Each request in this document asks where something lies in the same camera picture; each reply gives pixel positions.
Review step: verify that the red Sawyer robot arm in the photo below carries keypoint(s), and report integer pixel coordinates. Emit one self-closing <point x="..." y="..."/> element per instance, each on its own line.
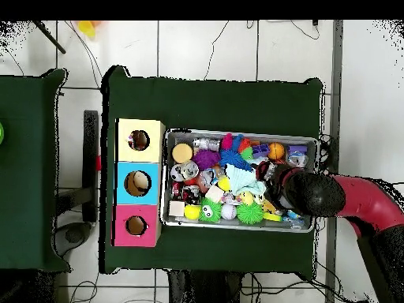
<point x="363" y="199"/>

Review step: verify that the wooden box with three holes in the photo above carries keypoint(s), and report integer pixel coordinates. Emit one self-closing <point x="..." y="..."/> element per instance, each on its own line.
<point x="151" y="151"/>

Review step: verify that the yellow object on floor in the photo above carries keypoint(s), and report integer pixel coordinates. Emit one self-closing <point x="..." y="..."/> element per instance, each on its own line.
<point x="86" y="28"/>

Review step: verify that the green spiky toy with eyes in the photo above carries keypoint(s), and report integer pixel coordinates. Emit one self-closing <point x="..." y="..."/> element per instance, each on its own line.
<point x="210" y="212"/>

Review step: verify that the white baseball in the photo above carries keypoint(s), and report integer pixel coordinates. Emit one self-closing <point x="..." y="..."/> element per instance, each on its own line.
<point x="228" y="211"/>

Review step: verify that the purple spiky ball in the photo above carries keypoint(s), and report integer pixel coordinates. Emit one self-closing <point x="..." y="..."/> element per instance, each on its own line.
<point x="206" y="159"/>

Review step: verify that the light blue knitted cloth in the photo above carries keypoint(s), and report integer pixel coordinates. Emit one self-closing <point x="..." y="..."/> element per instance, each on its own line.
<point x="243" y="181"/>

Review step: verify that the green round object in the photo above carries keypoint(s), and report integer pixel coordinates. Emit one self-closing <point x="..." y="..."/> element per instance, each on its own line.
<point x="1" y="134"/>

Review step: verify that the blue spiky ball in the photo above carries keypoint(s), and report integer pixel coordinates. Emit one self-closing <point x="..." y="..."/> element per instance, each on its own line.
<point x="232" y="157"/>

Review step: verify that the crushed drink can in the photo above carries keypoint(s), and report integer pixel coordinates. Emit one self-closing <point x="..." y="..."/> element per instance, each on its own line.
<point x="189" y="170"/>

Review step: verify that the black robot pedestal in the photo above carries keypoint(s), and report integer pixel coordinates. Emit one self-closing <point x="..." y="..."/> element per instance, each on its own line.
<point x="205" y="288"/>

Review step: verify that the green spiky ball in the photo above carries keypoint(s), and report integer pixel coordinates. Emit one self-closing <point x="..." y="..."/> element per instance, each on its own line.
<point x="250" y="213"/>

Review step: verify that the small basketball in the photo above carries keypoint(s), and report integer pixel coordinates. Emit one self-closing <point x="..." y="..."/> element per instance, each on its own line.
<point x="276" y="151"/>

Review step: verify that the dark green side tablecloth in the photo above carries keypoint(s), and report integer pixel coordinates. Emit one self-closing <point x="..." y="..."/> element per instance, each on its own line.
<point x="28" y="221"/>

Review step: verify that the polka dot cloth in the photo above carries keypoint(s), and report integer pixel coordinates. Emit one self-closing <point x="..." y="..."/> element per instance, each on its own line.
<point x="130" y="139"/>

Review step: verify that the black rod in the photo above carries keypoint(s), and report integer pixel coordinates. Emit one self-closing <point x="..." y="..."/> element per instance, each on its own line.
<point x="50" y="38"/>

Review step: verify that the orange round sponge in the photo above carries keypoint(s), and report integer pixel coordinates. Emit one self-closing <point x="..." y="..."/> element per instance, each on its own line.
<point x="182" y="153"/>

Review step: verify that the black upright panel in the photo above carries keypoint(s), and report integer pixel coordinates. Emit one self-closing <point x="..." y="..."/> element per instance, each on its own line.
<point x="90" y="157"/>

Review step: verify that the grey round base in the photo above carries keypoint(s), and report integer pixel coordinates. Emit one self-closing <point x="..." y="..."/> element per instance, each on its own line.
<point x="74" y="235"/>

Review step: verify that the shallow mesh bin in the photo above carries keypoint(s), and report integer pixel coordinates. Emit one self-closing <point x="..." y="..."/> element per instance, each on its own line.
<point x="227" y="223"/>

